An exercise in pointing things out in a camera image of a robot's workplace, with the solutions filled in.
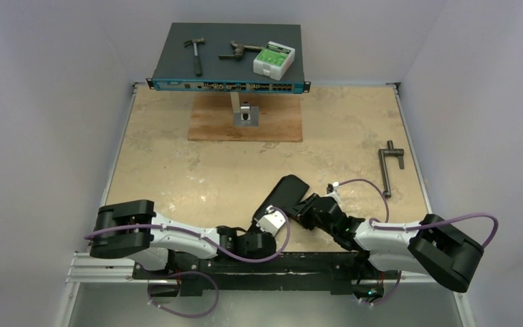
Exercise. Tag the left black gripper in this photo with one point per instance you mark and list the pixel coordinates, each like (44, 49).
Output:
(256, 229)

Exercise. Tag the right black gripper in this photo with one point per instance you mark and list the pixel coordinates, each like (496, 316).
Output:
(306, 207)

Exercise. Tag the black zippered tool case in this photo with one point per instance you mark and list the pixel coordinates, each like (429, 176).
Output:
(288, 192)

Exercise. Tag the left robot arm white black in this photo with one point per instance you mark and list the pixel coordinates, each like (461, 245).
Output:
(135, 231)

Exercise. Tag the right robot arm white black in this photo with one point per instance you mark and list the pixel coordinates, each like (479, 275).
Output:
(432, 246)

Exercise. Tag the wooden board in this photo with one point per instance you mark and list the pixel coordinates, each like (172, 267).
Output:
(213, 118)

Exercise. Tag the white green plastic box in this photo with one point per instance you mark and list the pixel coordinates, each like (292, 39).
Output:
(274, 60)

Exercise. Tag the rusty metal clamp tool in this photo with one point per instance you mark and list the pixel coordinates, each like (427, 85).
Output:
(239, 50)

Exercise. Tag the claw hammer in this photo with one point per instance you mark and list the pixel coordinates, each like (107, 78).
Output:
(197, 64)

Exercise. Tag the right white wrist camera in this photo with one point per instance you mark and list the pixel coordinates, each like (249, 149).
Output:
(332, 191)

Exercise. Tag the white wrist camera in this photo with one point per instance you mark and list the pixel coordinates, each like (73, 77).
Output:
(332, 191)
(271, 221)

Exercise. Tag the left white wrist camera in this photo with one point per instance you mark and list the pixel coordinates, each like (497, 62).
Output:
(271, 221)

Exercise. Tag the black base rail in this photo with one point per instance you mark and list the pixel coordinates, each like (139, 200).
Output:
(339, 273)

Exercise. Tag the metal stand bracket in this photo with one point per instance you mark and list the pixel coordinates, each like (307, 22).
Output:
(244, 114)

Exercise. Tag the network switch rack unit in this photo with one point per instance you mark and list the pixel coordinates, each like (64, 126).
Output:
(174, 70)

